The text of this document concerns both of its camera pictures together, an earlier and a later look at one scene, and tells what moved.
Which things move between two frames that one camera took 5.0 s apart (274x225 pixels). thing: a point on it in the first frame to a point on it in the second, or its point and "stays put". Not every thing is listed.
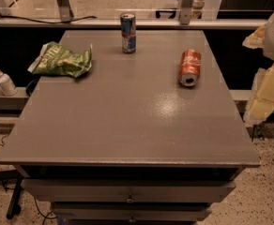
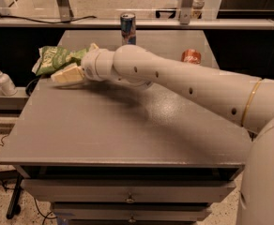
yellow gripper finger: x=256 y=39 to x=94 y=47
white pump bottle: x=5 y=81 stays put
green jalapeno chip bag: x=54 y=59 stays put
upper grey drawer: x=130 y=190 stays put
